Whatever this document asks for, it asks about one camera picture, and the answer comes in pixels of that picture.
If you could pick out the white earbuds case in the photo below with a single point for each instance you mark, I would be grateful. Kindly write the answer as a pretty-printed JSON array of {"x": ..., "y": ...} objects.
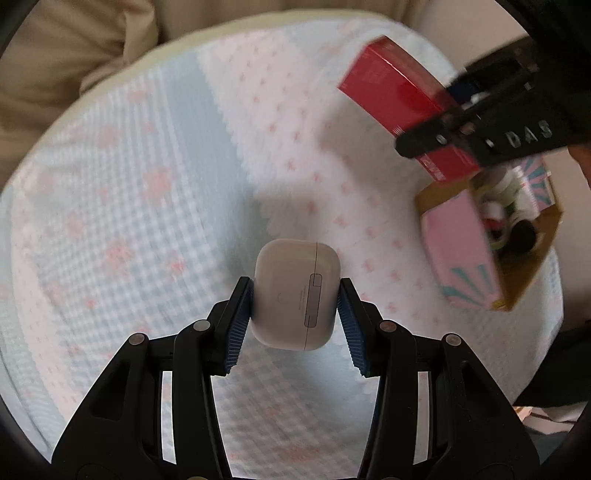
[{"x": 286, "y": 295}]

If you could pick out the light blue checked blanket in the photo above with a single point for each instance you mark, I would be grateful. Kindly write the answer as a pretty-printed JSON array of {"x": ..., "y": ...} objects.
[{"x": 138, "y": 207}]

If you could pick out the pink patterned cardboard box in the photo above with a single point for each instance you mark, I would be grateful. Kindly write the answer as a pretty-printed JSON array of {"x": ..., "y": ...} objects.
[{"x": 457, "y": 240}]

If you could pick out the person's dark clothing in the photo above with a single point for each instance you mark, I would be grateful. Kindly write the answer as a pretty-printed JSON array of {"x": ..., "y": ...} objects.
[{"x": 558, "y": 364}]

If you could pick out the person's right forearm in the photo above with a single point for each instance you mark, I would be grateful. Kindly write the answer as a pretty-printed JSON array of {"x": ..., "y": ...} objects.
[{"x": 583, "y": 166}]

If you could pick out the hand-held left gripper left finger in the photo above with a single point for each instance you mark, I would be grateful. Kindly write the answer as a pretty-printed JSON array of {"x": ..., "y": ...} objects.
[{"x": 238, "y": 323}]

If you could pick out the red carton box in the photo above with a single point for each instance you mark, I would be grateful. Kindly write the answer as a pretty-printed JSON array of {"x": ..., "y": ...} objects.
[{"x": 392, "y": 92}]

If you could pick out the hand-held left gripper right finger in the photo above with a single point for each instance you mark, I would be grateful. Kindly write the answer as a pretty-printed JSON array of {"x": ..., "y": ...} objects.
[{"x": 351, "y": 323}]

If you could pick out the white jar green label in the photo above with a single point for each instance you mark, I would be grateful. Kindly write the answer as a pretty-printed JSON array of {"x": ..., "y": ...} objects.
[{"x": 502, "y": 182}]

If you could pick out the pale green bed sheet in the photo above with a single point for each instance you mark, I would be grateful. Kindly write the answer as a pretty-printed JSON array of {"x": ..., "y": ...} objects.
[{"x": 108, "y": 76}]

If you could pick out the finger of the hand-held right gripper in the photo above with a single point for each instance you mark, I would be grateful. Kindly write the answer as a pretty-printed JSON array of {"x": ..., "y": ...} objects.
[
  {"x": 438, "y": 134},
  {"x": 498, "y": 69}
]

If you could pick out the small white jar black lid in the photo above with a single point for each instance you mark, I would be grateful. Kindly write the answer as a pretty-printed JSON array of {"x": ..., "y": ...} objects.
[{"x": 521, "y": 236}]

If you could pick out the beige curtain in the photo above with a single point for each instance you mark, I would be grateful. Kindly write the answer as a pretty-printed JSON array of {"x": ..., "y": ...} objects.
[
  {"x": 60, "y": 41},
  {"x": 300, "y": 11}
]

